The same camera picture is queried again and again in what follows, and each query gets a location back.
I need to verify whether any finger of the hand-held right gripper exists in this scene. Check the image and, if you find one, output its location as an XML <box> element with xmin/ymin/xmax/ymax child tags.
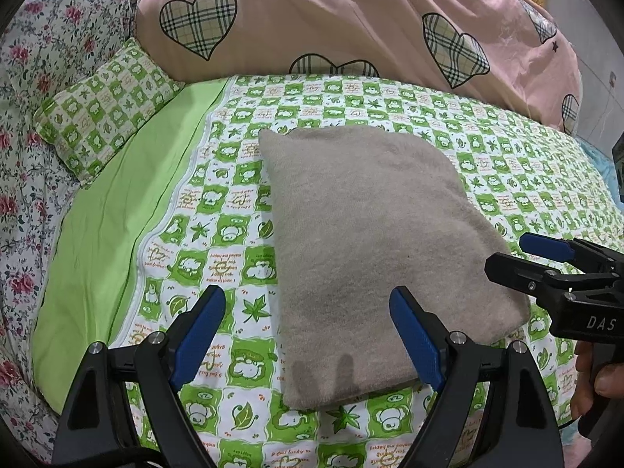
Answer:
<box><xmin>519</xmin><ymin>233</ymin><xmax>624</xmax><ymax>276</ymax></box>
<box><xmin>485</xmin><ymin>252</ymin><xmax>583</xmax><ymax>305</ymax></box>

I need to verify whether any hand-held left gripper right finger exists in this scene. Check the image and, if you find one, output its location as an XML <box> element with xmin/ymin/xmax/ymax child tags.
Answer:
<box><xmin>388</xmin><ymin>287</ymin><xmax>566</xmax><ymax>468</ymax></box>

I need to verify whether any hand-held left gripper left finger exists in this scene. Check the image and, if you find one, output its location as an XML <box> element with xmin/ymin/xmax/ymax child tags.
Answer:
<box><xmin>51</xmin><ymin>285</ymin><xmax>227</xmax><ymax>468</ymax></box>

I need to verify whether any grey towel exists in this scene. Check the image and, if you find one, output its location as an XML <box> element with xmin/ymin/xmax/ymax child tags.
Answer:
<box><xmin>257</xmin><ymin>126</ymin><xmax>533</xmax><ymax>410</ymax></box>

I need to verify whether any person's right hand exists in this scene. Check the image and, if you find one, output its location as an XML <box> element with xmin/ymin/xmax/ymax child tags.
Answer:
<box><xmin>570</xmin><ymin>339</ymin><xmax>624</xmax><ymax>422</ymax></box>

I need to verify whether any light blue cloth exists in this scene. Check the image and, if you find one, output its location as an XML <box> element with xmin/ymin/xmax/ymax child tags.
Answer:
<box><xmin>578</xmin><ymin>139</ymin><xmax>620</xmax><ymax>198</ymax></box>

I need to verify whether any green printed bed sheet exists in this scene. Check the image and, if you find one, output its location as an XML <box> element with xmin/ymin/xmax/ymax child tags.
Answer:
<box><xmin>32</xmin><ymin>73</ymin><xmax>624</xmax><ymax>468</ymax></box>

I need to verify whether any green printed pillow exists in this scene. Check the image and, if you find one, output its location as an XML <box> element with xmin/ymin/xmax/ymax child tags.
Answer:
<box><xmin>33</xmin><ymin>38</ymin><xmax>186</xmax><ymax>190</ymax></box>

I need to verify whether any floral bed sheet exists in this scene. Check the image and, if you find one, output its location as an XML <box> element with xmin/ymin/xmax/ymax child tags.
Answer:
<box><xmin>0</xmin><ymin>0</ymin><xmax>147</xmax><ymax>464</ymax></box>

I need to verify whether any pink heart-print duvet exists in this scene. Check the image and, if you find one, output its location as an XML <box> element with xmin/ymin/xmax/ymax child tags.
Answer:
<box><xmin>134</xmin><ymin>0</ymin><xmax>583</xmax><ymax>135</ymax></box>

